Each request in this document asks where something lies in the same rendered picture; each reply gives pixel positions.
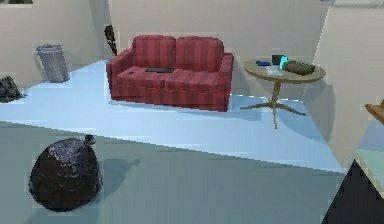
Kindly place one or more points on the red striped sofa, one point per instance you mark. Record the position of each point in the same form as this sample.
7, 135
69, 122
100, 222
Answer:
196, 83

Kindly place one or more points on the black flat laptop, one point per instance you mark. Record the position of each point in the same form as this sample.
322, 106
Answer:
159, 70

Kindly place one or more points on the small dark remote control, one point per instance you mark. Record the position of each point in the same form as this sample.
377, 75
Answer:
130, 73

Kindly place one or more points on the dark blue flat book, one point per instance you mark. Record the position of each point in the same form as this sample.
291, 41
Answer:
263, 63

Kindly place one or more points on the pale clear flat dish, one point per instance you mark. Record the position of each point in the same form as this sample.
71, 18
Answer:
274, 70

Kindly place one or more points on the black box with cyan light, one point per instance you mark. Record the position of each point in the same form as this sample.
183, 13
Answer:
279, 60

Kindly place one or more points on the black tied garbage bag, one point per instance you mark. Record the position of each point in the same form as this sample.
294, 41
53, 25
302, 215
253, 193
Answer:
65, 176

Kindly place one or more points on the grey ribbed trash bin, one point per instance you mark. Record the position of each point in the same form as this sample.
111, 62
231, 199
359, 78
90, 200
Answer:
53, 65

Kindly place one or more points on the brown wooden furniture corner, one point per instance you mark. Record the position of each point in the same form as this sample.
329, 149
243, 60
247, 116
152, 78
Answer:
376, 111

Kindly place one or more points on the dark crumpled garbage bag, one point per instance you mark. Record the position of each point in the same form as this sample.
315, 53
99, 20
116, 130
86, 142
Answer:
8, 89

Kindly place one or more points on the dark triangular furniture corner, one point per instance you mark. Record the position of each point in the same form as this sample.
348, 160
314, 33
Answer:
356, 200

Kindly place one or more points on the round wooden pedestal table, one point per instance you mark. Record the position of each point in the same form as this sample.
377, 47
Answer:
275, 78

